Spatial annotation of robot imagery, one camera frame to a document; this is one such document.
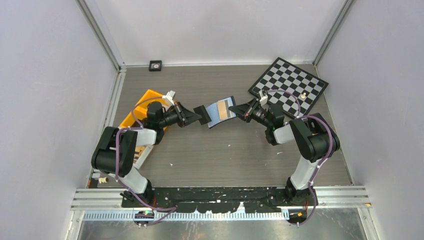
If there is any small black square box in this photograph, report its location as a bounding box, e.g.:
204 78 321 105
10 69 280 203
148 60 163 72

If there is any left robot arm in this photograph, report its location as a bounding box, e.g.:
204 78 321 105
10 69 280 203
91 101 202 207

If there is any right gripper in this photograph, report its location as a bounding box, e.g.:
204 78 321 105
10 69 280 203
229 97 273 129

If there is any yellow plastic bin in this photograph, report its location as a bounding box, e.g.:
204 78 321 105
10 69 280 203
119 106 147 128
136 89 170 111

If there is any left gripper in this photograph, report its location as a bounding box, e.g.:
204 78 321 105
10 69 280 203
158 101 201 128

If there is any black white chessboard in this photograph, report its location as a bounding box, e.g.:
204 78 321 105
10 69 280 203
248 57 329 118

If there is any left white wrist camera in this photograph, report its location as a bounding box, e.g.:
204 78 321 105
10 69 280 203
162 90 176 107

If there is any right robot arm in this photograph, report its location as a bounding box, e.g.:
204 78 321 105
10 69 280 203
228 99 340 205

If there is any white plastic tray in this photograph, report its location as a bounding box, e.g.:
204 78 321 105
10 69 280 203
133 145 154 169

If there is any black leather card holder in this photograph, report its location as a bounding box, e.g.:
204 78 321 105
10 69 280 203
193 96 236 129

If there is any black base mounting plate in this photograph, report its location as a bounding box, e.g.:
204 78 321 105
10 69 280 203
121 186 317 214

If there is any gold card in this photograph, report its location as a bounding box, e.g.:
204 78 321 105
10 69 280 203
216 99 232 121

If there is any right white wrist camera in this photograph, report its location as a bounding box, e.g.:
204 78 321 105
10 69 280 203
258 89 268 107

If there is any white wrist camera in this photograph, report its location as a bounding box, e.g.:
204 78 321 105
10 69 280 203
258 89 268 107
162 90 176 107

